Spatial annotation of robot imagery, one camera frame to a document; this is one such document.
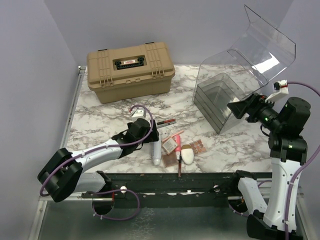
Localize rose gold clear compact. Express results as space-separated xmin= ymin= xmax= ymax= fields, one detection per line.
xmin=162 ymin=152 xmax=178 ymax=168

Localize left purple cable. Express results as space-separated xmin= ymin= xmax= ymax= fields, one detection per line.
xmin=39 ymin=104 xmax=155 ymax=221

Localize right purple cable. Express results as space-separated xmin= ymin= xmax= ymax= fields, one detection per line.
xmin=228 ymin=81 xmax=320 ymax=240

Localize dark red lip pencil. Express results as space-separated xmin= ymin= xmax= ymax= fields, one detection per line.
xmin=178 ymin=155 xmax=182 ymax=178

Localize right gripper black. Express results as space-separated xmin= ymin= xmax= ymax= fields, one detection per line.
xmin=228 ymin=91 xmax=285 ymax=131

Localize pale pink makeup stick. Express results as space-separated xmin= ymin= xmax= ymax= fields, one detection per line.
xmin=161 ymin=130 xmax=184 ymax=142

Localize orange eyeshadow palette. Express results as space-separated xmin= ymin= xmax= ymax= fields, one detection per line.
xmin=189 ymin=139 xmax=207 ymax=156

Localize white spray bottle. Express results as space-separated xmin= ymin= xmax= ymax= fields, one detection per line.
xmin=152 ymin=139 xmax=162 ymax=166

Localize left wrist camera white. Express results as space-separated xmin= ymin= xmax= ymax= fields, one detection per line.
xmin=131 ymin=109 xmax=146 ymax=121

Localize clear acrylic makeup organizer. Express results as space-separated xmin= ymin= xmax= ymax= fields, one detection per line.
xmin=192 ymin=5 xmax=296 ymax=135

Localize purple cable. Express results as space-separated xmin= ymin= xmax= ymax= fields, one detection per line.
xmin=39 ymin=104 xmax=155 ymax=221
xmin=228 ymin=81 xmax=320 ymax=240

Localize tan plastic toolbox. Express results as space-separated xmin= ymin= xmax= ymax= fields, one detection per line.
xmin=86 ymin=42 xmax=176 ymax=104

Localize red lip gloss tube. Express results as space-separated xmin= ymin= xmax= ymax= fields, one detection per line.
xmin=157 ymin=118 xmax=176 ymax=125

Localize labelled compact box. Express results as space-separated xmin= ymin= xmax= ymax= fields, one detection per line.
xmin=162 ymin=138 xmax=177 ymax=154

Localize aluminium frame rail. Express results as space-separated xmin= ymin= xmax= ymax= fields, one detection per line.
xmin=39 ymin=65 xmax=87 ymax=201

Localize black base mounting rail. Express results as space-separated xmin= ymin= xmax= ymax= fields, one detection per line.
xmin=81 ymin=170 xmax=272 ymax=208

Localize houndstooth patterned eyeliner pen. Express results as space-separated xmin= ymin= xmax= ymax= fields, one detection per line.
xmin=157 ymin=121 xmax=176 ymax=129

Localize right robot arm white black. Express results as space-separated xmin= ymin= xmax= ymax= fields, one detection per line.
xmin=227 ymin=93 xmax=311 ymax=240

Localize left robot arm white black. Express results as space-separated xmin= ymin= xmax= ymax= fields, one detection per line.
xmin=37 ymin=118 xmax=159 ymax=203

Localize pink tube with white cap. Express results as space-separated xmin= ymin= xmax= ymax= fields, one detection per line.
xmin=174 ymin=134 xmax=181 ymax=160

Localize white egg-shaped sponge case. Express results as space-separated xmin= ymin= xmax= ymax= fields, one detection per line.
xmin=180 ymin=144 xmax=194 ymax=165

